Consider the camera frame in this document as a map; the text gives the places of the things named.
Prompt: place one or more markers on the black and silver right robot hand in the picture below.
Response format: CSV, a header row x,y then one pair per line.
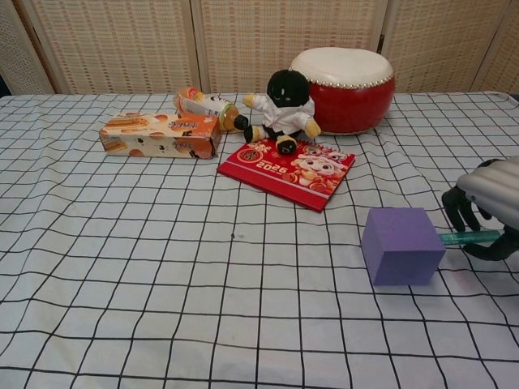
x,y
494,190

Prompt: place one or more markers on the green toothpaste tube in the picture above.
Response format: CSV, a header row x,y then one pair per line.
x,y
458,238

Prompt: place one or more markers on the purple foam cube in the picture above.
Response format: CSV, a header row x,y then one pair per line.
x,y
399,247

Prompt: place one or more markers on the checkered tablecloth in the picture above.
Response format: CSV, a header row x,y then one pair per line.
x,y
162,263

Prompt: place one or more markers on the red drum with white skin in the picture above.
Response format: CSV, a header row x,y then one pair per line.
x,y
348,97

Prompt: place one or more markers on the red 2026 desk calendar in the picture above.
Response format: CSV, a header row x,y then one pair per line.
x,y
292,172

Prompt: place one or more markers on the black-headed plush doll white robe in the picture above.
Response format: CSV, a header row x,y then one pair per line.
x,y
284,105

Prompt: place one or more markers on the orange drink bottle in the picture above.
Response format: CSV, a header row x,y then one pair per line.
x,y
202,103

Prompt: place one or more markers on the orange and white snack box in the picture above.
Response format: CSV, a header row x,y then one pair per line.
x,y
162,135

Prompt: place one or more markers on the beige woven folding screen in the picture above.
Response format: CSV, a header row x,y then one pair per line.
x,y
142,44

